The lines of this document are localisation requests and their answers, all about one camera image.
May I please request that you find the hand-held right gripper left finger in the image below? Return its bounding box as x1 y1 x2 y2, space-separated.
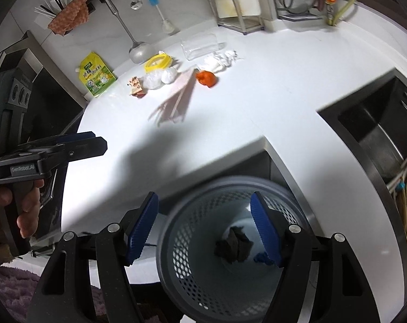
38 191 160 323

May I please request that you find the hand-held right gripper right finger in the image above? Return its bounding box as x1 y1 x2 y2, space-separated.
250 191 372 323

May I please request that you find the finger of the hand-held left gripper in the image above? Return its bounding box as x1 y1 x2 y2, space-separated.
66 136 108 161
56 132 97 141

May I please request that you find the blue scrap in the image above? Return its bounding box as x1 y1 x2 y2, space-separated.
253 252 274 267

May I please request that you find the black wrapper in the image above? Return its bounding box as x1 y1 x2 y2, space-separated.
214 225 253 264

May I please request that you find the grey perforated plastic basket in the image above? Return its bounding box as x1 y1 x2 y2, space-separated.
156 175 316 321

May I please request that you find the small brown snack wrapper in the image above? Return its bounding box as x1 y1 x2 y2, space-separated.
128 76 147 99

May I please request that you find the white plastic bag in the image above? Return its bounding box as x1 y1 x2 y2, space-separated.
142 67 178 90

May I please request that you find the pink translucent wrapper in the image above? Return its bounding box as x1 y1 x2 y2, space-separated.
148 69 199 127

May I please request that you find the yellow plastic ring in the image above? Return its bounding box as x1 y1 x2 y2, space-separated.
144 51 174 73

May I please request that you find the orange peel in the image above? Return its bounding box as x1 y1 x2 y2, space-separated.
196 70 219 88

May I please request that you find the clear plastic cup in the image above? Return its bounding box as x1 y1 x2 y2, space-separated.
181 34 226 61

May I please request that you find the white tissue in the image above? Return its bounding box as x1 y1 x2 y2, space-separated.
203 50 241 74

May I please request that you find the person's left forearm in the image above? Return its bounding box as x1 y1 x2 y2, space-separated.
0 237 16 266

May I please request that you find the person's left hand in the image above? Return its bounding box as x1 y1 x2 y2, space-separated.
0 178 45 253

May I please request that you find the black glass cooktop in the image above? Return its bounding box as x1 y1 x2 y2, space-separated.
25 50 87 254

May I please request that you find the green yellow seasoning pouch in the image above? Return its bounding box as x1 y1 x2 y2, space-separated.
76 52 118 98

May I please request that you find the grey kitchen appliance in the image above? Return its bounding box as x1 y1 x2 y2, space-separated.
0 30 44 157

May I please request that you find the metal spatula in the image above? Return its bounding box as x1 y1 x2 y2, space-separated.
98 0 155 64

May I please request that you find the orange dish cloth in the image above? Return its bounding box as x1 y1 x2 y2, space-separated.
48 0 90 36

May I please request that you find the purple floor rug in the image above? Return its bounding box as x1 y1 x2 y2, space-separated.
0 258 101 323

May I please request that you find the bundle of chopsticks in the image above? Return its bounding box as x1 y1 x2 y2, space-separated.
34 0 70 18

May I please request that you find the blue white bottle brush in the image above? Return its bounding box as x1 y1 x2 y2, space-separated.
141 0 179 35

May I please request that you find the dark steel sink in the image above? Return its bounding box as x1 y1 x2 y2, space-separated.
317 68 407 276

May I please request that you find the metal cutting board rack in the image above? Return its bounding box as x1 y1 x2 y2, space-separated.
206 0 265 35

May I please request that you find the yellow hose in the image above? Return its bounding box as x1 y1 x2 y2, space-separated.
326 0 356 26

